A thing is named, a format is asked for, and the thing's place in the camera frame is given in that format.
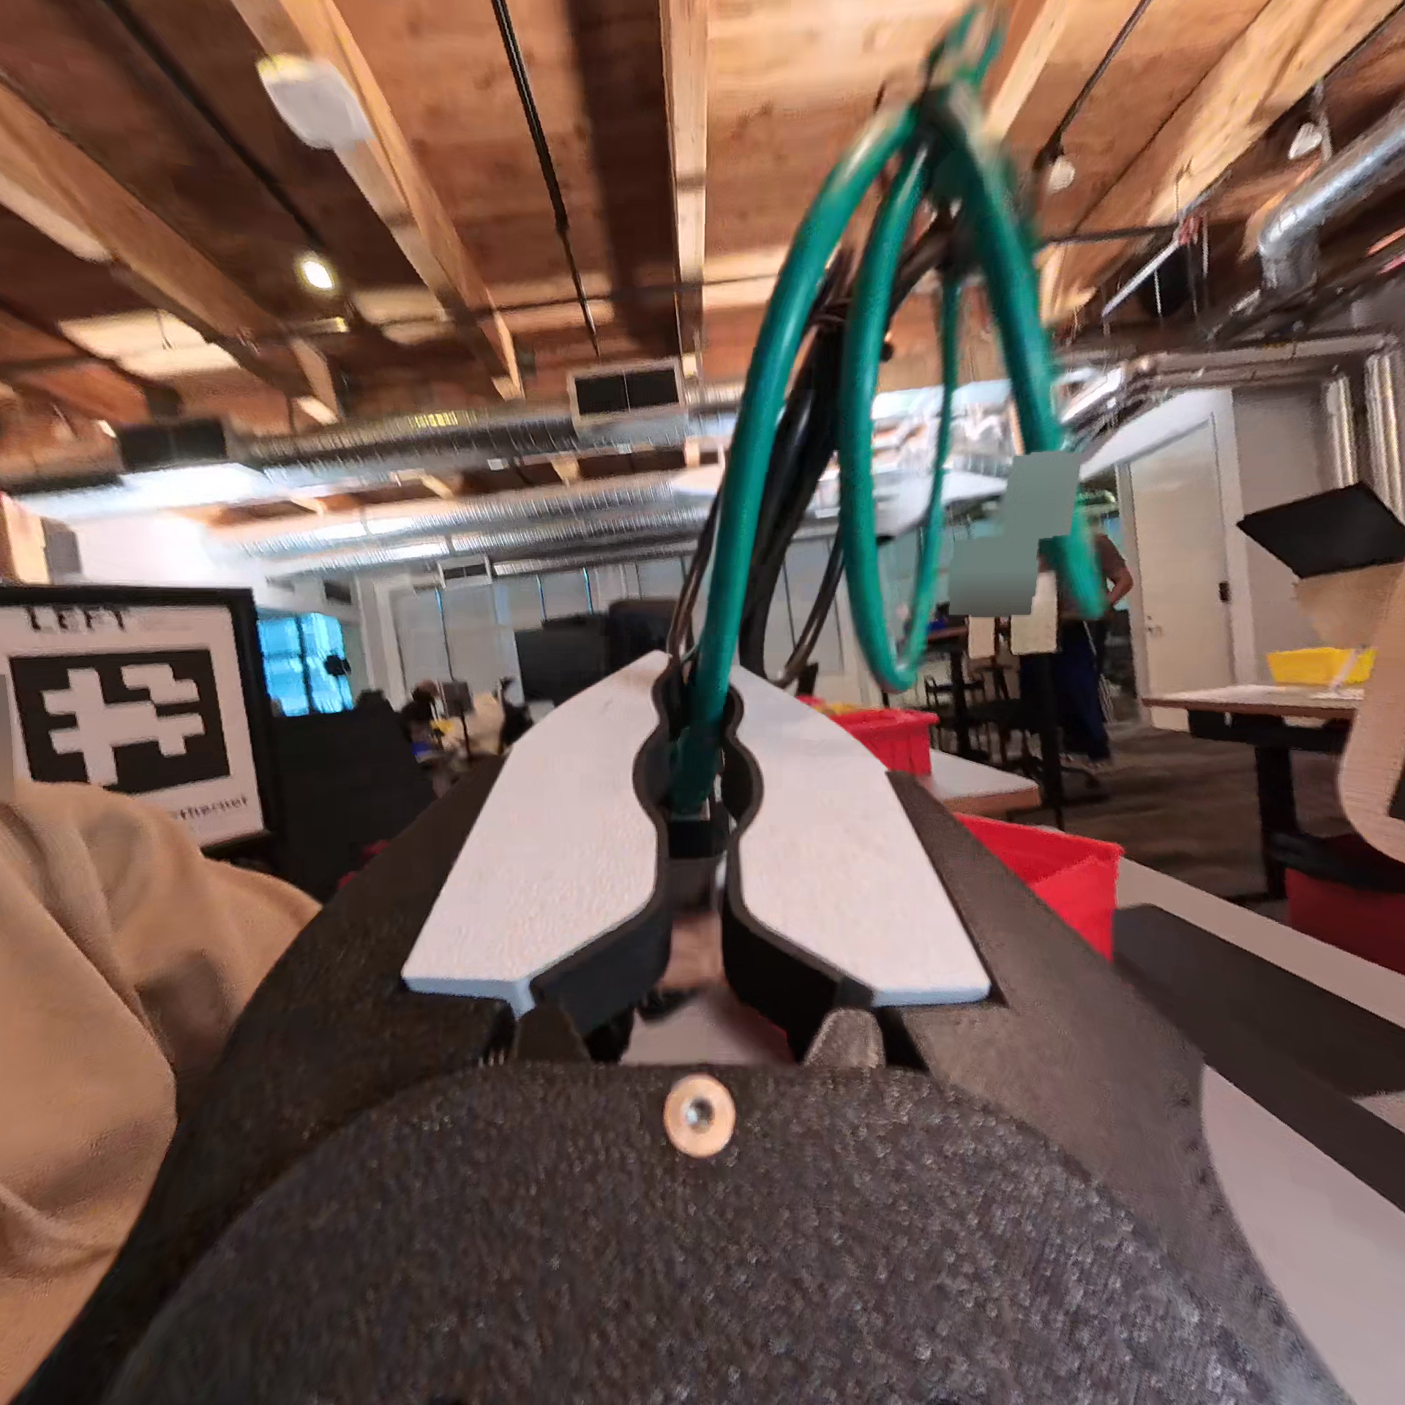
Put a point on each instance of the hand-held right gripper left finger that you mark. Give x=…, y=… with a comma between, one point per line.
x=549, y=857

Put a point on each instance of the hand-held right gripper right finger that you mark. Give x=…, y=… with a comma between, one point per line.
x=857, y=879

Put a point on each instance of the red plastic bin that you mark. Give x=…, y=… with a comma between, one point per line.
x=1042, y=879

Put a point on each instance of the person's left forearm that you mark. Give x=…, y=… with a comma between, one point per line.
x=87, y=1043

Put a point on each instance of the red storage bin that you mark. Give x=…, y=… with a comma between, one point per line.
x=878, y=735
x=1350, y=922

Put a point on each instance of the wooden top table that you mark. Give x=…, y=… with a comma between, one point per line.
x=1240, y=703

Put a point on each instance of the black tape strip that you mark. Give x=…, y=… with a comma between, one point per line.
x=1261, y=999

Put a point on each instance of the black framed marker sign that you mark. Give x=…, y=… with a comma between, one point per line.
x=132, y=713

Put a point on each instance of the ceiling air vent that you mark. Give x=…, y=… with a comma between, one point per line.
x=171, y=446
x=626, y=390

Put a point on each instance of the yellow storage bin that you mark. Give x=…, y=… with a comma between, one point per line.
x=1316, y=665

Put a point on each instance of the round ceiling light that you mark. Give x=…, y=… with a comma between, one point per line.
x=318, y=273

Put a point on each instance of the white ceiling speaker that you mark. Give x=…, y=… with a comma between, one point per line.
x=318, y=104

